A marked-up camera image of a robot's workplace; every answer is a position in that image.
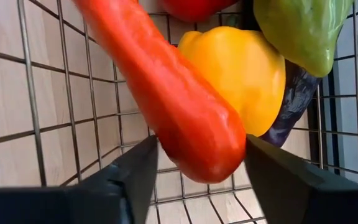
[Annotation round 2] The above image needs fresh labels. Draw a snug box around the yellow bell pepper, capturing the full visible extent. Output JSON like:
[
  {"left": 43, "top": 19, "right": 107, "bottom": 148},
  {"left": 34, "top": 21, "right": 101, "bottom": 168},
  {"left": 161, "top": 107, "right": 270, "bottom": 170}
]
[{"left": 178, "top": 26, "right": 287, "bottom": 138}]

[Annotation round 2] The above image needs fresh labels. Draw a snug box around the red bell pepper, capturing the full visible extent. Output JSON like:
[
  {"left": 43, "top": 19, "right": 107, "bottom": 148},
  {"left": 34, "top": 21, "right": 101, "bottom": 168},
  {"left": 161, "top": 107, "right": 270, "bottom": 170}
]
[{"left": 160, "top": 0, "right": 239, "bottom": 22}]

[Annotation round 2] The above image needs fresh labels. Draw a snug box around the long red pepper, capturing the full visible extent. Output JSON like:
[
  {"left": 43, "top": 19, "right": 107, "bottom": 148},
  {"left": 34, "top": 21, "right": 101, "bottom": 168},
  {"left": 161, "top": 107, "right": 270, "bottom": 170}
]
[{"left": 73, "top": 0, "right": 247, "bottom": 184}]

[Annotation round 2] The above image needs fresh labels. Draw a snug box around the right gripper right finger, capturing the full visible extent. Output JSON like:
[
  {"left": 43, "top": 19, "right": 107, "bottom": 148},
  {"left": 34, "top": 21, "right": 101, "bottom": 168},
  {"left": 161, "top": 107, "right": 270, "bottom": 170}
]
[{"left": 245, "top": 134, "right": 358, "bottom": 224}]

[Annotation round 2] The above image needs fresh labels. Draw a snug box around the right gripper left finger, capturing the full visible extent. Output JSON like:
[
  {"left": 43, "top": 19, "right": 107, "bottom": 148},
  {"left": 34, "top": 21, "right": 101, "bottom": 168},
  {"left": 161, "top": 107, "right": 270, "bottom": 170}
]
[{"left": 69, "top": 135, "right": 159, "bottom": 224}]

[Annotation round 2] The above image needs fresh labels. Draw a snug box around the green pepper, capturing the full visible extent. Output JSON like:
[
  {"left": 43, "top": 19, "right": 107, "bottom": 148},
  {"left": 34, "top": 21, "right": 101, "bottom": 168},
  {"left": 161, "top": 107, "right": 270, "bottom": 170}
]
[{"left": 253, "top": 0, "right": 356, "bottom": 78}]

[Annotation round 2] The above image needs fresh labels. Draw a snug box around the metal wire basket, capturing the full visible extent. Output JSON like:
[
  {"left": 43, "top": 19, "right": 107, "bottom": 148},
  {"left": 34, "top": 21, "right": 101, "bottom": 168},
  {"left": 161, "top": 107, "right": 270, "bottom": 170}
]
[{"left": 0, "top": 0, "right": 358, "bottom": 224}]

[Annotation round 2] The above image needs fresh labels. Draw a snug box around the purple eggplant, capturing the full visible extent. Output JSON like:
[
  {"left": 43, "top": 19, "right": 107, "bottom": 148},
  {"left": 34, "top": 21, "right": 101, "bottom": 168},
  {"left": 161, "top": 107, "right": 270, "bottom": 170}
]
[{"left": 259, "top": 60, "right": 323, "bottom": 147}]

